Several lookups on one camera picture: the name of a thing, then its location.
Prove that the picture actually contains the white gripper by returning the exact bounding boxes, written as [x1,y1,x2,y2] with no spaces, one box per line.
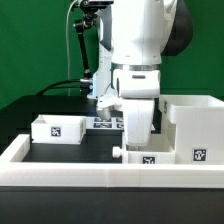
[122,99,155,147]

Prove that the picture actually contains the white front drawer tray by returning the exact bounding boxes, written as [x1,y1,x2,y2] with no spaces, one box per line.
[112,134,175,164]

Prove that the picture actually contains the white drawer tray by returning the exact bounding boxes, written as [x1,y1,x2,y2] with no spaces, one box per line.
[31,115,86,145]
[112,134,175,164]

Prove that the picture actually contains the white drawer cabinet box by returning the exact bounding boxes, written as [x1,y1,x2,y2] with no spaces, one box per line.
[159,95,224,165]

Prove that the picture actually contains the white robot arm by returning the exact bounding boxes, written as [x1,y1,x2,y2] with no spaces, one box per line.
[92,0,193,146]

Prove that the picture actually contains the white rear drawer tray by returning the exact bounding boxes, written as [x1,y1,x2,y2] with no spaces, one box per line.
[31,115,86,145]

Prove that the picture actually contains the white marker tag sheet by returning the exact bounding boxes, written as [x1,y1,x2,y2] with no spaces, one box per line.
[86,117,124,130]

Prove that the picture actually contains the black cable bundle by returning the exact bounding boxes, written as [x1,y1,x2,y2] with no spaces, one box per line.
[35,78,94,97]

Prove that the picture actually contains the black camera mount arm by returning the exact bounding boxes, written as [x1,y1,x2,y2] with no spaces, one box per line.
[73,0,114,81]

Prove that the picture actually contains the white cable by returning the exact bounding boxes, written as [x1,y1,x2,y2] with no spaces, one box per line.
[65,0,80,97]

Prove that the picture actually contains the white workspace border frame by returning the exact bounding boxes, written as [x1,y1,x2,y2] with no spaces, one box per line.
[0,134,224,188]

